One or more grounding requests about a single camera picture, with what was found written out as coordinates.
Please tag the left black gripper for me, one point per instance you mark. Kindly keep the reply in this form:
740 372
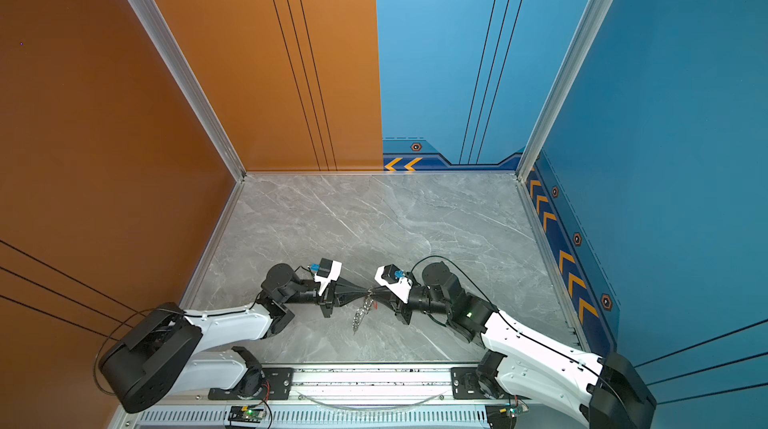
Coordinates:
339 293

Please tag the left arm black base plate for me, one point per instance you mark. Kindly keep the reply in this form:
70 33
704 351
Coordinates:
266 384

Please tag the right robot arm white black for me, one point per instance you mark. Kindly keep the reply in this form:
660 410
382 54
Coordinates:
598 391

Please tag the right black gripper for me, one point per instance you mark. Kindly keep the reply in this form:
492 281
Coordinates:
399 308

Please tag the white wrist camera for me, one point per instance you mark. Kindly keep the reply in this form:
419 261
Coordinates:
395 280
325 272

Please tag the green circuit board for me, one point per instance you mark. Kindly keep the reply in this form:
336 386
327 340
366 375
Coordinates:
247 416
505 416

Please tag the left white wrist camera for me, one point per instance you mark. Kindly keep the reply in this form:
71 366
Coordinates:
325 272

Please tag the right green circuit board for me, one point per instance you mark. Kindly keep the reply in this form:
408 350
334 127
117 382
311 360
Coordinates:
505 416

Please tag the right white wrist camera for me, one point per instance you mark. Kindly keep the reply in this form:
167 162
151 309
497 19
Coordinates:
395 280

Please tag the aluminium front rail frame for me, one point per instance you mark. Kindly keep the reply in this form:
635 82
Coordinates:
411 395

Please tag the left green circuit board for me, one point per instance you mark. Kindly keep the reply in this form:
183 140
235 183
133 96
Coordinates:
247 416

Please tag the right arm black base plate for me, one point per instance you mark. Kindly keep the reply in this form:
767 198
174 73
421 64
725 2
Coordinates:
468 383

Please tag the corner aluminium post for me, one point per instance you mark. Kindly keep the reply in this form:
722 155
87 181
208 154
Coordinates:
583 38
160 34

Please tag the left corner aluminium post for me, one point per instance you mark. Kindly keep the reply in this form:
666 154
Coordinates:
160 34

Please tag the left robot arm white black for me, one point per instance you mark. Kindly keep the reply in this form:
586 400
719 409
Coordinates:
173 351

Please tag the right corner aluminium post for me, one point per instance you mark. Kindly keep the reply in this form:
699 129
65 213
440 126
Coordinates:
583 38

